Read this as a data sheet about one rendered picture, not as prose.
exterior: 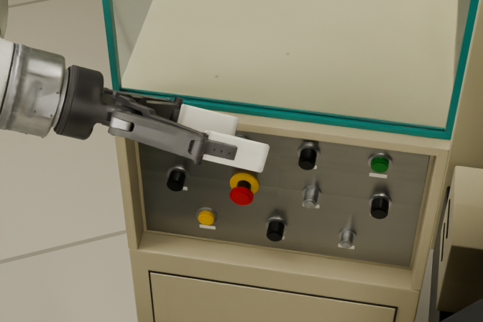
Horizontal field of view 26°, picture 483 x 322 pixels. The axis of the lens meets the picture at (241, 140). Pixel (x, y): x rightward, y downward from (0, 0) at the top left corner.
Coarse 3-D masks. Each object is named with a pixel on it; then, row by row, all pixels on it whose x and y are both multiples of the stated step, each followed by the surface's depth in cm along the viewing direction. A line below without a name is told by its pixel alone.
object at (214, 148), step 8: (192, 144) 104; (200, 144) 104; (208, 144) 106; (216, 144) 106; (224, 144) 107; (232, 144) 108; (192, 152) 104; (200, 152) 104; (208, 152) 106; (216, 152) 106; (224, 152) 107; (232, 152) 107
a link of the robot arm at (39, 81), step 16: (16, 48) 106; (32, 48) 108; (16, 64) 104; (32, 64) 105; (48, 64) 106; (64, 64) 107; (16, 80) 104; (32, 80) 105; (48, 80) 105; (64, 80) 107; (16, 96) 104; (32, 96) 105; (48, 96) 105; (64, 96) 107; (0, 112) 106; (16, 112) 105; (32, 112) 105; (48, 112) 106; (0, 128) 107; (16, 128) 107; (32, 128) 107; (48, 128) 107
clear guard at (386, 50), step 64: (128, 0) 158; (192, 0) 155; (256, 0) 153; (320, 0) 151; (384, 0) 149; (448, 0) 147; (128, 64) 167; (192, 64) 164; (256, 64) 162; (320, 64) 160; (384, 64) 157; (448, 64) 155; (384, 128) 166; (448, 128) 163
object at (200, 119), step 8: (184, 104) 120; (184, 112) 120; (192, 112) 120; (200, 112) 120; (208, 112) 121; (216, 112) 121; (184, 120) 120; (192, 120) 120; (200, 120) 121; (208, 120) 121; (216, 120) 121; (224, 120) 121; (232, 120) 121; (192, 128) 121; (200, 128) 121; (208, 128) 121; (216, 128) 121; (224, 128) 121; (232, 128) 122
